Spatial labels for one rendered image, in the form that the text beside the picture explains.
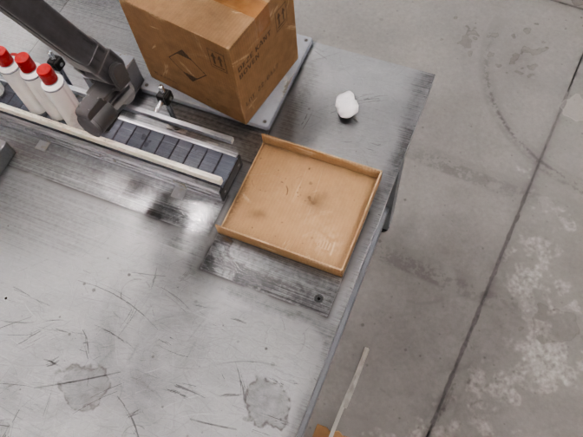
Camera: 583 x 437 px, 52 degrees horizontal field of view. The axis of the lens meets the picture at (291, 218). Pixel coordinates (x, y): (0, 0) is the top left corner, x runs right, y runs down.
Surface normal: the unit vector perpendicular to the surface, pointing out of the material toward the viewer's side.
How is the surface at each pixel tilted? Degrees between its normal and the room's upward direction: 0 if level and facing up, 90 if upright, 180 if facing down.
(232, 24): 0
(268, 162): 0
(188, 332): 0
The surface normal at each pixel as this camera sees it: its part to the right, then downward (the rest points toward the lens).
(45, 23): 0.83, 0.36
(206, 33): -0.07, -0.44
